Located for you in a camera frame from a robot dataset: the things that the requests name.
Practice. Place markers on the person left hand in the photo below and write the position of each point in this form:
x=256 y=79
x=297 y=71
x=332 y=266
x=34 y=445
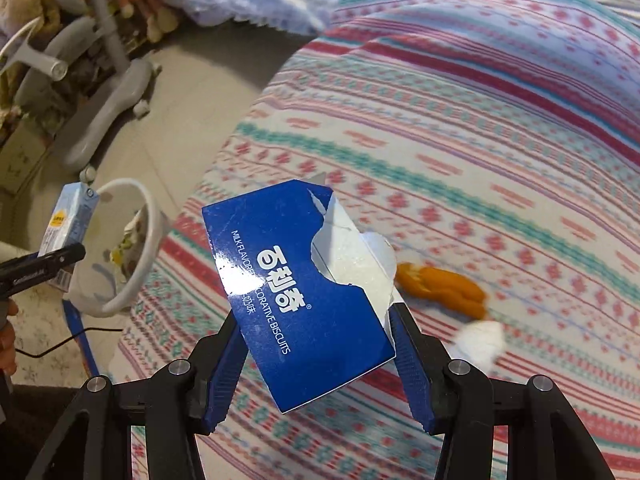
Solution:
x=7 y=339

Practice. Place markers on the floral cloth cover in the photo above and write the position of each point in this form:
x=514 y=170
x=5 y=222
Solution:
x=39 y=325

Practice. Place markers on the grey rolling desk chair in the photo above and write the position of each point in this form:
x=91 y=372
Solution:
x=66 y=74

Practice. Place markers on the striped patterned bed cover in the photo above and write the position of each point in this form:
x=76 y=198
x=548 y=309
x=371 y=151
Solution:
x=498 y=139

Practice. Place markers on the cardboard box on floor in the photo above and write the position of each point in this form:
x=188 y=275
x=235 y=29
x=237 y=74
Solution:
x=21 y=154

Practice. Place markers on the light blue milk carton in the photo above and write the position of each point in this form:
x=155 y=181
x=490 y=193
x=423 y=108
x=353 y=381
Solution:
x=66 y=230

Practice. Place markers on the blue biscuit box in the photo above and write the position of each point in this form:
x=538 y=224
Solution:
x=309 y=291

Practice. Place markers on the white tissue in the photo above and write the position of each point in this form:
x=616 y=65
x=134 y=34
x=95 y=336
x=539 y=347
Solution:
x=480 y=343

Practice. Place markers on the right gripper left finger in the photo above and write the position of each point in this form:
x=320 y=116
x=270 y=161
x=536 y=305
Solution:
x=185 y=398

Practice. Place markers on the orange peel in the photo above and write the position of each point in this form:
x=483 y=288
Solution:
x=453 y=291

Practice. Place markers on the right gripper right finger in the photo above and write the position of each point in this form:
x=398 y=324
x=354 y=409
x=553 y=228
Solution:
x=454 y=399

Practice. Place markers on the pink plush toy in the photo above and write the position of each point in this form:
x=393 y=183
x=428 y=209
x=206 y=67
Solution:
x=145 y=0

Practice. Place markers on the white patterned trash bin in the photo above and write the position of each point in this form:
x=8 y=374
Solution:
x=93 y=288

